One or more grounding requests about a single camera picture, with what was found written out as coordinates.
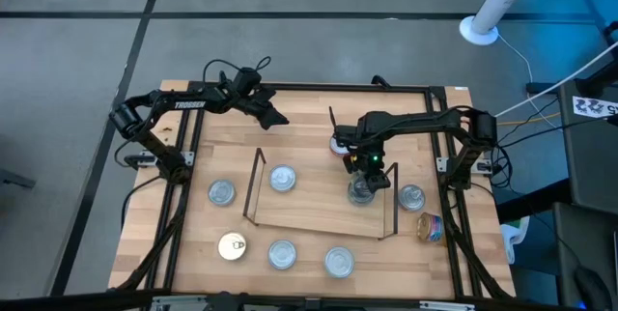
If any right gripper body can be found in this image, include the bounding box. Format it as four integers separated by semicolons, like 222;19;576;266
351;131;388;177

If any silver bracket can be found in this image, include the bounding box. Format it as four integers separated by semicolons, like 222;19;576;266
418;299;477;311
152;295;209;311

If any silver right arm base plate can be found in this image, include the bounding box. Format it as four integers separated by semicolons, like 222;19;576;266
435;155;498;177

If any green label tuna can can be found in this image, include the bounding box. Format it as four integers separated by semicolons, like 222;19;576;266
267;239;298;271
323;245;356;280
268;164;297;193
208;179;238;208

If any tall tower fan round base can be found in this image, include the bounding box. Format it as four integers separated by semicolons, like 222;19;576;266
458;0;545;46

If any black left wrist camera cable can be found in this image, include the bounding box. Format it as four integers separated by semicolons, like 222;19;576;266
201;55;272;90

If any grey furniture foot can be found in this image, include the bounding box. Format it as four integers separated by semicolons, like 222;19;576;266
0;166;38;190

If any black cable bundle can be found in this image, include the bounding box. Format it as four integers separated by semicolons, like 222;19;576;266
480;98;618;191

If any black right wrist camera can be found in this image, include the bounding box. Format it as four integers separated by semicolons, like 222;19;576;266
334;126;359;151

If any gold can blue label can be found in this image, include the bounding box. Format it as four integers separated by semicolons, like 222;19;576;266
416;212;444;244
216;231;248;262

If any black desk foot bar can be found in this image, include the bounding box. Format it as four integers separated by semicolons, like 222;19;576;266
494;178;574;225

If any black aluminium rail frame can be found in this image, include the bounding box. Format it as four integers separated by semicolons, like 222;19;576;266
143;80;484;300

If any black power strip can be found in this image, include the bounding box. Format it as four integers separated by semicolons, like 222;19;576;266
524;81;564;96

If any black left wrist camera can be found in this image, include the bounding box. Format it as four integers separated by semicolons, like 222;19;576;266
234;67;263;94

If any black front crossbar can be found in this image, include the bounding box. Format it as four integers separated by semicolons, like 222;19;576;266
0;287;585;311

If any black desk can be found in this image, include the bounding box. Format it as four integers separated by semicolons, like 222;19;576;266
558;78;618;215

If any black left arm cable harness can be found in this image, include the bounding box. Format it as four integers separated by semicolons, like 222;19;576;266
113;213;187;291

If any white plastic bag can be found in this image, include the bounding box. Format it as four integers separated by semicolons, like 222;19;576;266
499;216;531;265

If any yellow cable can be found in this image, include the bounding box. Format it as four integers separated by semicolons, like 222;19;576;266
496;111;564;127

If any dark metal table frame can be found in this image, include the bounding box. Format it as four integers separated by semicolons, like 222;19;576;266
567;0;618;46

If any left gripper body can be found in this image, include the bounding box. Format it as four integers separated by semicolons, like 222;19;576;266
224;89;277;114

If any thick white cable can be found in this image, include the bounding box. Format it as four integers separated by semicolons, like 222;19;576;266
492;40;618;118

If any thin white cable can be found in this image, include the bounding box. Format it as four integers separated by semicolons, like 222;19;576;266
495;34;561;129

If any silver-lidded seafood can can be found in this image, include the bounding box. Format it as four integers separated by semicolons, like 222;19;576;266
398;184;427;213

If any black computer mouse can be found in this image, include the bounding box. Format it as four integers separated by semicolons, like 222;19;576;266
573;266;614;311

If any red label seafood can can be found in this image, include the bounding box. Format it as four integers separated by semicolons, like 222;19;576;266
328;134;350;158

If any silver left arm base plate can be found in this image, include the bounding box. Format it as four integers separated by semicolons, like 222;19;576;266
124;150;197;168

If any wooden shelf black metal frame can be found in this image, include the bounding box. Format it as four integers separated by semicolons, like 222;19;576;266
242;147;400;241

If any white paper marker tag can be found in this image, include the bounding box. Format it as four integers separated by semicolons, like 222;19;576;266
572;96;618;120

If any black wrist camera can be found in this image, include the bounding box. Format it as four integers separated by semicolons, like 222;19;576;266
334;126;359;151
234;67;263;94

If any black right arm cable harness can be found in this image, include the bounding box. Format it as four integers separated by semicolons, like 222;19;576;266
436;189;513;300

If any black arm cable harness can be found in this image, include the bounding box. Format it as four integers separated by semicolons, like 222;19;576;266
436;189;513;300
113;213;187;291

